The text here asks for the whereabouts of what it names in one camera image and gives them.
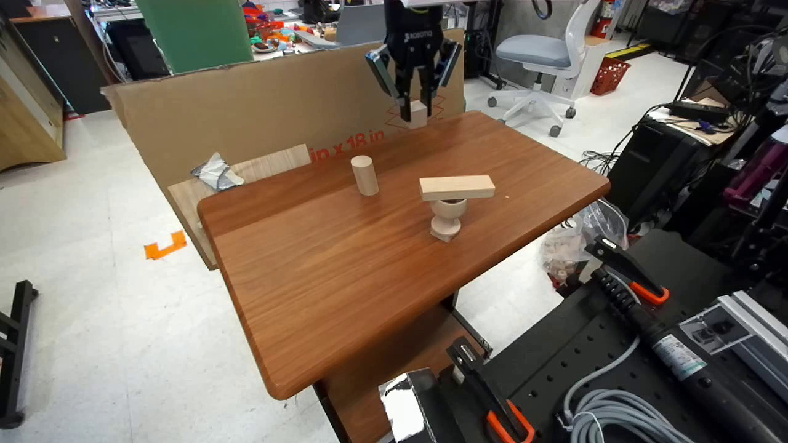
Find black orange bar clamp front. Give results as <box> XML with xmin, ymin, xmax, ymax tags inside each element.
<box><xmin>449</xmin><ymin>338</ymin><xmax>537</xmax><ymax>443</ymax></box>

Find black orange bar clamp right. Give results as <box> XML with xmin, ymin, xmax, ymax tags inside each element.
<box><xmin>587</xmin><ymin>237</ymin><xmax>669</xmax><ymax>308</ymax></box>

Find black orange bar clamp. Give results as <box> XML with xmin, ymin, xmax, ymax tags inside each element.
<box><xmin>449</xmin><ymin>338</ymin><xmax>537</xmax><ymax>443</ymax></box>
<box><xmin>587</xmin><ymin>237</ymin><xmax>669</xmax><ymax>308</ymax></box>

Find black stand on floor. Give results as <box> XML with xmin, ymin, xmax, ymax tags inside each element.
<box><xmin>0</xmin><ymin>282</ymin><xmax>36</xmax><ymax>428</ymax></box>

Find coiled grey cable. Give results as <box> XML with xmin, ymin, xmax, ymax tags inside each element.
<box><xmin>560</xmin><ymin>335</ymin><xmax>700</xmax><ymax>443</ymax></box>

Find large brown cardboard sheet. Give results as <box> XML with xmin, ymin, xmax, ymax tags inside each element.
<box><xmin>102</xmin><ymin>31</ymin><xmax>467</xmax><ymax>271</ymax></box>

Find black cylindrical tube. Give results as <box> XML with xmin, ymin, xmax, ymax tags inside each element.
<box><xmin>594</xmin><ymin>271</ymin><xmax>781</xmax><ymax>443</ymax></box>

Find crumpled white plastic wrap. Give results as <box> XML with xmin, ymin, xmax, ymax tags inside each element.
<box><xmin>192</xmin><ymin>154</ymin><xmax>244</xmax><ymax>192</ymax></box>

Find wooden cylindrical block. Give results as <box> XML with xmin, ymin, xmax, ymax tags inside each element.
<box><xmin>350</xmin><ymin>155</ymin><xmax>379</xmax><ymax>197</ymax></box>

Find grey office chair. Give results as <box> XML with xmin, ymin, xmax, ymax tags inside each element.
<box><xmin>496</xmin><ymin>0</ymin><xmax>602</xmax><ymax>139</ymax></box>

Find grey laptop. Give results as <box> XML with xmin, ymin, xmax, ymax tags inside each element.
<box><xmin>337</xmin><ymin>5</ymin><xmax>387</xmax><ymax>45</ymax></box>

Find flat wooden rectangular block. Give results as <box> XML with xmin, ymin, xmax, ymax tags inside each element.
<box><xmin>419</xmin><ymin>176</ymin><xmax>496</xmax><ymax>202</ymax></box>

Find red basket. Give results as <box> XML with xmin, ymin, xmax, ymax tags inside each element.
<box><xmin>592</xmin><ymin>61</ymin><xmax>629</xmax><ymax>96</ymax></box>

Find small wooden cube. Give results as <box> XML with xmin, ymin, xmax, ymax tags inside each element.
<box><xmin>409</xmin><ymin>101</ymin><xmax>429</xmax><ymax>129</ymax></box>

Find green board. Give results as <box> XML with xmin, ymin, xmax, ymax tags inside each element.
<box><xmin>136</xmin><ymin>0</ymin><xmax>252</xmax><ymax>75</ymax></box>

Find wooden cabinet left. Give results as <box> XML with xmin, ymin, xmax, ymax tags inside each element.
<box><xmin>0</xmin><ymin>22</ymin><xmax>66</xmax><ymax>171</ymax></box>

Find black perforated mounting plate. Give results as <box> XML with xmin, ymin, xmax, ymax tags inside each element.
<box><xmin>427</xmin><ymin>226</ymin><xmax>788</xmax><ymax>443</ymax></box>

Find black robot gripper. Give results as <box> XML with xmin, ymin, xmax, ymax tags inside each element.
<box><xmin>365</xmin><ymin>0</ymin><xmax>461</xmax><ymax>123</ymax></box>

